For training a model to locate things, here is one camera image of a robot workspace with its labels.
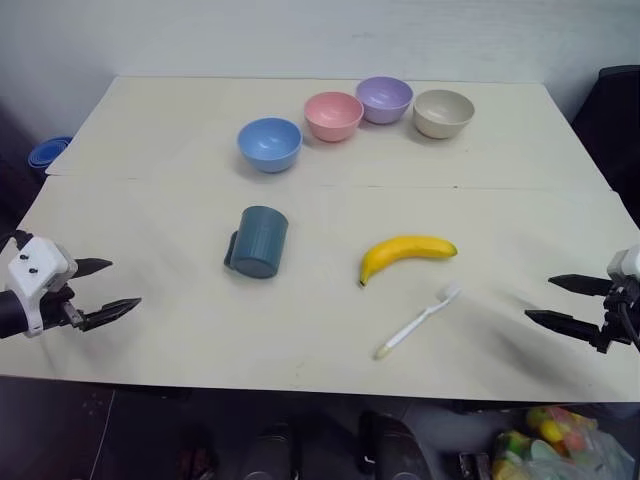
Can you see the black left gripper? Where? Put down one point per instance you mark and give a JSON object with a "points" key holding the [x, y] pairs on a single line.
{"points": [[55, 307]]}

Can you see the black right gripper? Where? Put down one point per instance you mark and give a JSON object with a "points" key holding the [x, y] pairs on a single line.
{"points": [[619, 312]]}

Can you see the clear bag of toy fruit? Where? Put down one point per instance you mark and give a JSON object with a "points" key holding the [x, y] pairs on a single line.
{"points": [[555, 445]]}

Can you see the stacked blue plastic bowls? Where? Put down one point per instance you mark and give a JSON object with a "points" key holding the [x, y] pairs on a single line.
{"points": [[47, 152]]}

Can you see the white toothbrush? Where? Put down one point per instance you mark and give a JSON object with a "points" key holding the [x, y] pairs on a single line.
{"points": [[417, 322]]}

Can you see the yellow banana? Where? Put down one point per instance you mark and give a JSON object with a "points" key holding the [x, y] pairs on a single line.
{"points": [[405, 248]]}

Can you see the black chair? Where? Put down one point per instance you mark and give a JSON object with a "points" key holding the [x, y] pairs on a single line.
{"points": [[610, 125]]}

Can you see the blue bowl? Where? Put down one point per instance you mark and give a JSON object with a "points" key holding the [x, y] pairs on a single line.
{"points": [[270, 147]]}

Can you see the dark rounded shape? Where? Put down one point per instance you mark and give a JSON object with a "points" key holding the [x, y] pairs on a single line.
{"points": [[395, 447], [270, 452]]}

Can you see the beige bowl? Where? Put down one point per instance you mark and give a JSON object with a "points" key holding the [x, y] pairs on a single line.
{"points": [[442, 115]]}

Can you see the purple bowl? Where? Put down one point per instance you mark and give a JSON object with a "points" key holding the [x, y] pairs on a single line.
{"points": [[384, 100]]}

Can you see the pink bowl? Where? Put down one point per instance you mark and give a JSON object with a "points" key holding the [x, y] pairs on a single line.
{"points": [[332, 117]]}

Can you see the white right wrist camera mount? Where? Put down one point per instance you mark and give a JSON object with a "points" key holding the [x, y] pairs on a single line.
{"points": [[627, 262]]}

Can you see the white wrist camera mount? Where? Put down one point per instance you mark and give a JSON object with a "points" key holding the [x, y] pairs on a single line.
{"points": [[627, 262], [35, 265]]}

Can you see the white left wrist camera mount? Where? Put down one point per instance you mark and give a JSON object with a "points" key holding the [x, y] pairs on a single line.
{"points": [[35, 265]]}

